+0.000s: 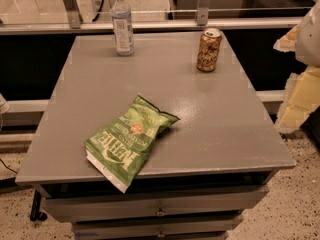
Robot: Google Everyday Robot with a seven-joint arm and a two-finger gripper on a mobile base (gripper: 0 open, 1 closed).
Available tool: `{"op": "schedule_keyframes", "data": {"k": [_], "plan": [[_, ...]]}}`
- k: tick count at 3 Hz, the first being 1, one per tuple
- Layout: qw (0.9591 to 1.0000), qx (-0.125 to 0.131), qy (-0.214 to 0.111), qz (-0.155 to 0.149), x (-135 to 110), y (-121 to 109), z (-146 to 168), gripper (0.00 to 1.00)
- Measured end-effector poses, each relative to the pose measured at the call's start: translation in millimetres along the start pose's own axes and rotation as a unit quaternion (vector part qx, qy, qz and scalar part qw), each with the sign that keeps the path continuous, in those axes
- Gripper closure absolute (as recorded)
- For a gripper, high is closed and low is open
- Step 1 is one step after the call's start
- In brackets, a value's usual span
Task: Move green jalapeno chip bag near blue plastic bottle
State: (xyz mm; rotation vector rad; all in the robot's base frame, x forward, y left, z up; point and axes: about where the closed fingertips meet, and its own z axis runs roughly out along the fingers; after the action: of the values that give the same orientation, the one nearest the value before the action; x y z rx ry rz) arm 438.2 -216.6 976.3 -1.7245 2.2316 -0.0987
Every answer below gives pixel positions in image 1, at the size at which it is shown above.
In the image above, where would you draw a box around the grey lower drawer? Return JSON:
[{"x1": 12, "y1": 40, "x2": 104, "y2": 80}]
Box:
[{"x1": 72, "y1": 214, "x2": 243, "y2": 240}]

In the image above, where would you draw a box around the clear plastic water bottle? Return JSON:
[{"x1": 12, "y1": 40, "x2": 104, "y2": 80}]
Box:
[{"x1": 111, "y1": 0, "x2": 134, "y2": 56}]

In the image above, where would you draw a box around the green jalapeno chip bag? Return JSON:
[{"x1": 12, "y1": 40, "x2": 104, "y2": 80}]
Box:
[{"x1": 85, "y1": 95, "x2": 179, "y2": 193}]

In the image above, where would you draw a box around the grey top drawer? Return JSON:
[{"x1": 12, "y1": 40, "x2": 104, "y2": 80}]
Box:
[{"x1": 42, "y1": 185, "x2": 269, "y2": 222}]

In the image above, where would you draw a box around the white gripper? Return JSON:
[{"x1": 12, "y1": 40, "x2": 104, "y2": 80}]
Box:
[{"x1": 273, "y1": 1, "x2": 320, "y2": 134}]

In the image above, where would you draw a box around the metal guard rail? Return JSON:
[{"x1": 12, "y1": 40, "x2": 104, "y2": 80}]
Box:
[{"x1": 0, "y1": 0, "x2": 307, "y2": 35}]

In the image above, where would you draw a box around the grey drawer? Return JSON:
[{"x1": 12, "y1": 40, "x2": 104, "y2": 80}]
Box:
[
  {"x1": 72, "y1": 214, "x2": 243, "y2": 240},
  {"x1": 42, "y1": 185, "x2": 269, "y2": 222}
]

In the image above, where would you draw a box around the black caster leg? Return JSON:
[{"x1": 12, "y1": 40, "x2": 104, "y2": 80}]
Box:
[{"x1": 29, "y1": 191, "x2": 47, "y2": 222}]

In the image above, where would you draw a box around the gold soda can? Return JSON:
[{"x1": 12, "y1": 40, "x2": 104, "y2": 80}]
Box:
[{"x1": 197, "y1": 28, "x2": 222, "y2": 72}]

